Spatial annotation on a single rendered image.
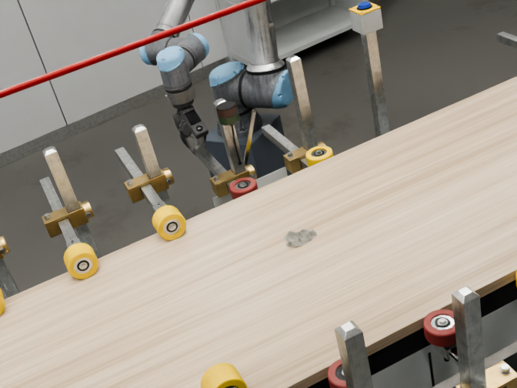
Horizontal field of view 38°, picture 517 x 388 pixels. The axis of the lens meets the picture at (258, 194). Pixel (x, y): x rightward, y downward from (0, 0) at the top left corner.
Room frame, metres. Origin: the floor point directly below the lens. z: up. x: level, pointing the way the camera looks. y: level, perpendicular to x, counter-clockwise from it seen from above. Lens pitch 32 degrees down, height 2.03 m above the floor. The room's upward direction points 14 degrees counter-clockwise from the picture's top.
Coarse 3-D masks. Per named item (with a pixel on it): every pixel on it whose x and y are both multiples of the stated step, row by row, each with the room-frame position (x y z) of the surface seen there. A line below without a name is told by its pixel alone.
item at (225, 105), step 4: (220, 104) 2.00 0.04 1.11; (224, 104) 1.99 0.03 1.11; (228, 104) 1.98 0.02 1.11; (232, 104) 1.97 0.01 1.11; (220, 108) 1.97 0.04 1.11; (224, 108) 1.96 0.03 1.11; (228, 108) 1.96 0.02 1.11; (232, 124) 1.97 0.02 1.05; (224, 128) 2.00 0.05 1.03; (232, 128) 1.97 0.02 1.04; (232, 132) 1.98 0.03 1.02; (236, 148) 2.00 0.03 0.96; (236, 152) 2.00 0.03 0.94; (240, 164) 2.01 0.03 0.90
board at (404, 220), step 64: (448, 128) 1.91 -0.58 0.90; (512, 128) 1.82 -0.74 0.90; (256, 192) 1.82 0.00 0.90; (320, 192) 1.74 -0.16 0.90; (384, 192) 1.66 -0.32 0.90; (448, 192) 1.59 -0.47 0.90; (512, 192) 1.52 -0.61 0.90; (128, 256) 1.67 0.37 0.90; (192, 256) 1.60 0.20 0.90; (256, 256) 1.53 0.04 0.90; (320, 256) 1.46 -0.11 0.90; (384, 256) 1.40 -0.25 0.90; (448, 256) 1.35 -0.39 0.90; (512, 256) 1.29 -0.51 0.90; (0, 320) 1.54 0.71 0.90; (64, 320) 1.47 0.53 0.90; (128, 320) 1.41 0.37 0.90; (192, 320) 1.35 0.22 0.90; (256, 320) 1.30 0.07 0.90; (320, 320) 1.25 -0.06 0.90; (384, 320) 1.20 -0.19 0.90; (0, 384) 1.30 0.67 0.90; (64, 384) 1.25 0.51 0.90; (128, 384) 1.20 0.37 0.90; (192, 384) 1.15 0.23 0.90; (256, 384) 1.11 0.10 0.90
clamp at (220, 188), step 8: (248, 168) 2.02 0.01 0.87; (224, 176) 2.01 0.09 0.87; (232, 176) 2.00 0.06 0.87; (240, 176) 2.00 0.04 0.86; (248, 176) 2.01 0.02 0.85; (256, 176) 2.02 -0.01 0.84; (216, 184) 1.98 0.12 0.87; (224, 184) 1.98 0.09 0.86; (216, 192) 1.98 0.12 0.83; (224, 192) 1.98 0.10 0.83
